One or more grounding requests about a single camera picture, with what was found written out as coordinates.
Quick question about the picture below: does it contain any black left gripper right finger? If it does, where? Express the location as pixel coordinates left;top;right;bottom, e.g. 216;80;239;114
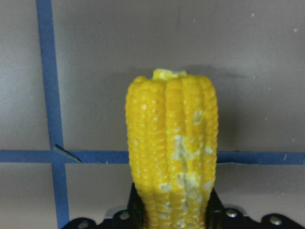
205;188;224;229

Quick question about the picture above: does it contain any yellow corn cob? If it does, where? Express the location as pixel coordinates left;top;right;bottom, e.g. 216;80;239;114
125;69;219;229

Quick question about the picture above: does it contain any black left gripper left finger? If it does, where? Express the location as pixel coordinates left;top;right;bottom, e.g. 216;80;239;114
127;182;145;229

